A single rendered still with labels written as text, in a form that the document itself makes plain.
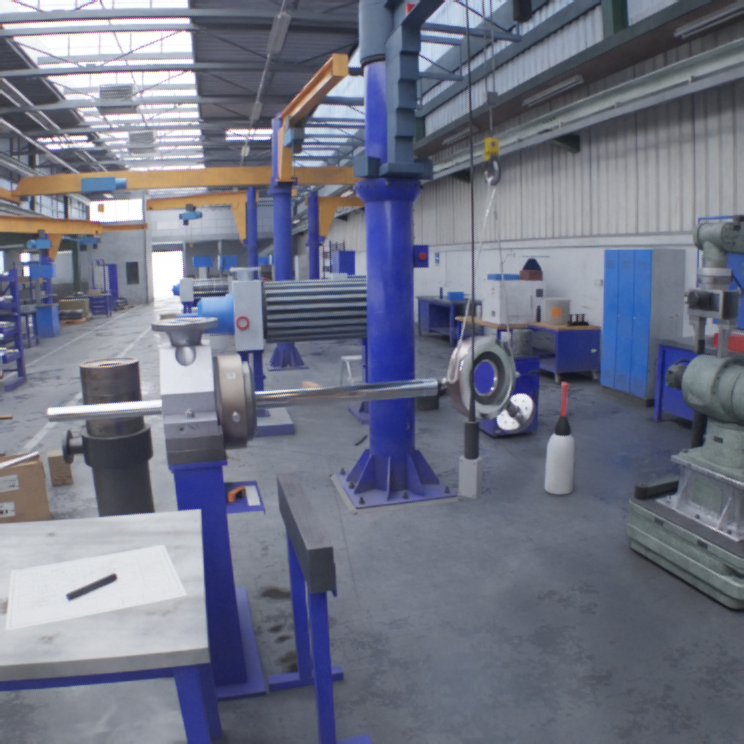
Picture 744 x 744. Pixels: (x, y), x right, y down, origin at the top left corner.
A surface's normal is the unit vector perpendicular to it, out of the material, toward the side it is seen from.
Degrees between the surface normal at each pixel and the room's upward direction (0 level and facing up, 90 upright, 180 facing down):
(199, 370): 45
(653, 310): 90
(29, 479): 90
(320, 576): 90
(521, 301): 90
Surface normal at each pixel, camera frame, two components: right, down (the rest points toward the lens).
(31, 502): 0.61, 0.13
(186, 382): 0.19, -0.58
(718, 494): -0.95, 0.07
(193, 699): 0.29, 0.17
